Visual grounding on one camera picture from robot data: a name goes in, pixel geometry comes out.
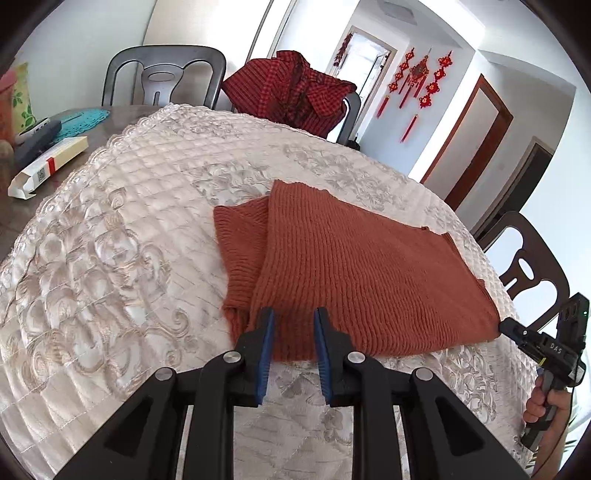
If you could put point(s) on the rust knitted sweater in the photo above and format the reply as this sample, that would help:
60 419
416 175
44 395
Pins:
346 258

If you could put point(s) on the person's right hand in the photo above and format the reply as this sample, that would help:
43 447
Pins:
533 408

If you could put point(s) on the leaf print gift bag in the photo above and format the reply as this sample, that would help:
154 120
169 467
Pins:
21 97

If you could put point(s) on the dark chair holding clothes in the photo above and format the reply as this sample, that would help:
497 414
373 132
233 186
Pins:
352 117

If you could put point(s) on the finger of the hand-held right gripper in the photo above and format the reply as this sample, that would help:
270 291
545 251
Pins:
515 331

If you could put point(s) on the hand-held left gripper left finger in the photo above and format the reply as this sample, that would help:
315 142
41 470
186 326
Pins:
264 355

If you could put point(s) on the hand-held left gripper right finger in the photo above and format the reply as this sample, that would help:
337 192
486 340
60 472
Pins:
323 355

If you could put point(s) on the brown door frame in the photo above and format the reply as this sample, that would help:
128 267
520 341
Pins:
466 138

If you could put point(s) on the dark brown dining chair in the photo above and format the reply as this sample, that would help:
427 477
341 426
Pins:
508 230

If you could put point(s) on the beige quilted blanket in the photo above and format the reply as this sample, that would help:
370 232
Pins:
115 254

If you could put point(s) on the dark grey dining chair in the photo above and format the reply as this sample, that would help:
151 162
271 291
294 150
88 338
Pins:
124 69

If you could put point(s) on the dark brown door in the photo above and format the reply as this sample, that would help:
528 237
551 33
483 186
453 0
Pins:
521 184

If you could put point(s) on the large red chinese knot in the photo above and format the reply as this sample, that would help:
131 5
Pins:
419 71

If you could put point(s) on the red plaid clothes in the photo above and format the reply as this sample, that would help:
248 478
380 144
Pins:
268 87

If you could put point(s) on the teal woven mat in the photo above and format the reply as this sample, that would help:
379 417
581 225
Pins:
87 121

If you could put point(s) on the white box with red stripe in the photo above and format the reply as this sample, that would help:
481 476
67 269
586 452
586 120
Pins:
60 154

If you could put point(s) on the person's right forearm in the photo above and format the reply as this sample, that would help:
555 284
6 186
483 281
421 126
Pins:
556 443

